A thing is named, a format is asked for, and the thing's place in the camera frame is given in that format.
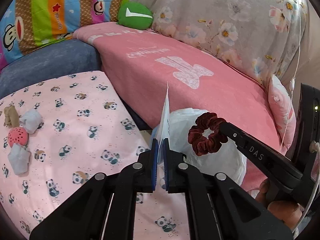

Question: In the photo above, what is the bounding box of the small pink pillow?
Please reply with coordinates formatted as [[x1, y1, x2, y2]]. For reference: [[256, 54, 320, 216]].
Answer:
[[268, 75, 297, 153]]

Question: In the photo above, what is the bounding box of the clear plastic packet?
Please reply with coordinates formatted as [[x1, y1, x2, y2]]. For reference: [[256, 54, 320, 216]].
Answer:
[[150, 81, 173, 192]]

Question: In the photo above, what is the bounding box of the pink blanket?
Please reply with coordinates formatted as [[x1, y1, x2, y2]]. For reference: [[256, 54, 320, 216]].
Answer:
[[72, 21, 288, 193]]

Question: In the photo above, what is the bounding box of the green plush cushion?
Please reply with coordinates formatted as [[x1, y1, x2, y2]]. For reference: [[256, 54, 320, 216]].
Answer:
[[117, 2, 153, 28]]

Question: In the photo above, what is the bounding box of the white plastic bag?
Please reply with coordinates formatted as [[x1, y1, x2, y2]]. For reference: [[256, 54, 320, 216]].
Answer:
[[166, 108, 247, 187]]

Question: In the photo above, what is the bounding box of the khaki fabric hair tie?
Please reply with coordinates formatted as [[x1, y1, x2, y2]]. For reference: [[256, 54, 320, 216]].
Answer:
[[3, 106, 20, 128]]

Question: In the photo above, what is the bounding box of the grey floral quilt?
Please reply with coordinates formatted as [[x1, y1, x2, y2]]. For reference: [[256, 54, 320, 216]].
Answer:
[[130, 0, 309, 90]]

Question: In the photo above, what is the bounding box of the white earphone cable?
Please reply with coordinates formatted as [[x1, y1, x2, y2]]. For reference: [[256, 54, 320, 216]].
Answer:
[[280, 0, 302, 151]]

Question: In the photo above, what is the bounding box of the blue sofa cushion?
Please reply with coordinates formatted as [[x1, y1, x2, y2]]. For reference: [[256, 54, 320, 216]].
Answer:
[[0, 39, 103, 98]]

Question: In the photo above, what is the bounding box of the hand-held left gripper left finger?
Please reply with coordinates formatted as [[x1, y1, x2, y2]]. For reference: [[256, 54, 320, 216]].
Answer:
[[29, 139, 160, 240]]

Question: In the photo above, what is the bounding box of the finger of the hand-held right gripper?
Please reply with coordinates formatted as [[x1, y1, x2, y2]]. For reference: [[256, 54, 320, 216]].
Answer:
[[219, 121, 248, 153]]

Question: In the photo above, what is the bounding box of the dark red velvet scrunchie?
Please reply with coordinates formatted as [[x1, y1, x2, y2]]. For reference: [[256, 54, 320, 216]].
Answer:
[[188, 112, 228, 157]]

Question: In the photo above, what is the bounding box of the person's right hand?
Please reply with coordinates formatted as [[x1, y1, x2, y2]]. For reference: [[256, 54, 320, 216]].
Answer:
[[256, 179, 309, 230]]

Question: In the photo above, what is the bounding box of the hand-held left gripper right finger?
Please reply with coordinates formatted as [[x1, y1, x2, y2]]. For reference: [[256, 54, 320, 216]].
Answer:
[[161, 138, 293, 240]]

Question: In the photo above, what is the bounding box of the colourful monkey print pillow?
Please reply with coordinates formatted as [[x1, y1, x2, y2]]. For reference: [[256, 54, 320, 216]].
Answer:
[[0, 0, 135, 67]]

